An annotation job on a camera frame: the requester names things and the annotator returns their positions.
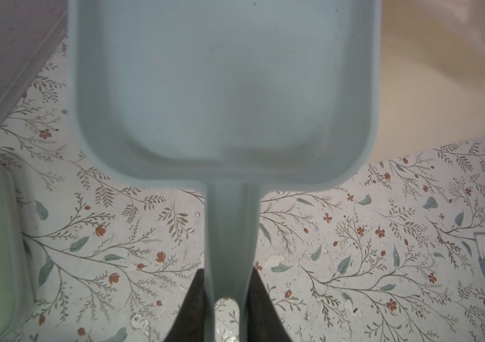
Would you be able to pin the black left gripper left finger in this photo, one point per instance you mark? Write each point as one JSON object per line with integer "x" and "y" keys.
{"x": 189, "y": 323}

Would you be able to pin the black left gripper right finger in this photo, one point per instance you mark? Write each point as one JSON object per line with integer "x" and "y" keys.
{"x": 263, "y": 323}

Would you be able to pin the pale blue plastic dustpan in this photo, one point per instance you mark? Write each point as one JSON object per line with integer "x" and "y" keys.
{"x": 232, "y": 98}

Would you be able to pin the cream trash bin with bag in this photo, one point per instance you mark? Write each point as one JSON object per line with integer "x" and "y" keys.
{"x": 432, "y": 89}

